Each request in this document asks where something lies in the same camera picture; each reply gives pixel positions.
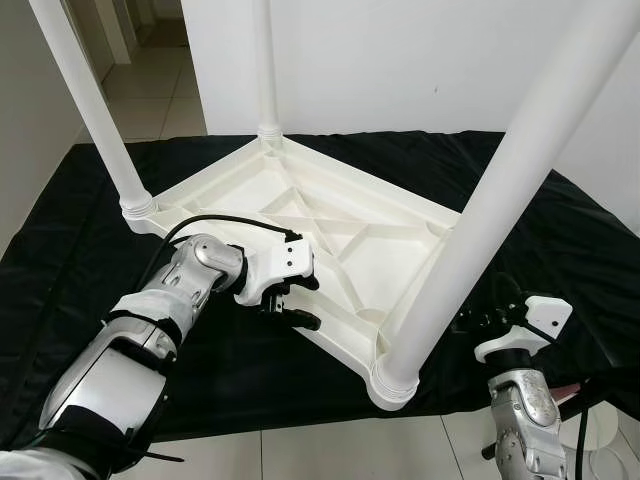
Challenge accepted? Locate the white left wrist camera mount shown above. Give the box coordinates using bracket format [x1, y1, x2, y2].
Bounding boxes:
[235, 238, 316, 309]

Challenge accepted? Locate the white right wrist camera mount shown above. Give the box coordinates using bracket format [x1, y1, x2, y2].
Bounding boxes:
[473, 295, 574, 363]

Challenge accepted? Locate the white round stand base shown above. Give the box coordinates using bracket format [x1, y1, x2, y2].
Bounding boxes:
[585, 405, 628, 451]

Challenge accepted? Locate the black table leg bar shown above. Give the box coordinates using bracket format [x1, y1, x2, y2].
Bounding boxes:
[560, 378, 640, 419]

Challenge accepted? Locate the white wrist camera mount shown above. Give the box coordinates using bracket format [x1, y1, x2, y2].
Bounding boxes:
[473, 295, 574, 363]
[235, 238, 316, 309]

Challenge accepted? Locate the pink stool seat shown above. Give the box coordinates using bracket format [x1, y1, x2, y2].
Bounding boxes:
[555, 378, 603, 397]

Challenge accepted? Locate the black table cloth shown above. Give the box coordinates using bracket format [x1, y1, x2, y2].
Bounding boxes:
[0, 130, 640, 446]

